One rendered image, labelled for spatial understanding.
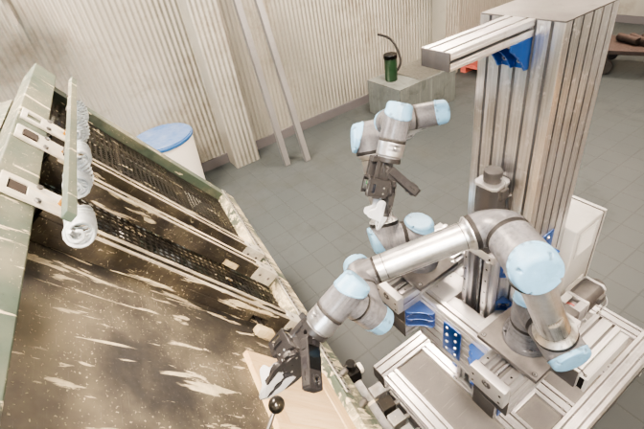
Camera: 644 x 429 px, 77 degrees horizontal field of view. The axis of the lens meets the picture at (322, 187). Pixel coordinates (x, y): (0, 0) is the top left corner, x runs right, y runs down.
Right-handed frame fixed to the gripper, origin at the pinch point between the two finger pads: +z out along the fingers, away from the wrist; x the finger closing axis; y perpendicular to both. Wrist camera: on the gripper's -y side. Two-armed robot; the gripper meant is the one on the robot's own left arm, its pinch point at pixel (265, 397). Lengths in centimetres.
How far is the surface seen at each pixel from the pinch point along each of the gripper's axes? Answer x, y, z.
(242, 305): -20, 49, 7
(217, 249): -20, 85, 7
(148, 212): 14, 85, 5
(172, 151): -68, 318, 32
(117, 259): 28, 49, 8
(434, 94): -285, 327, -210
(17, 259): 55, 24, 2
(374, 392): -76, 20, 5
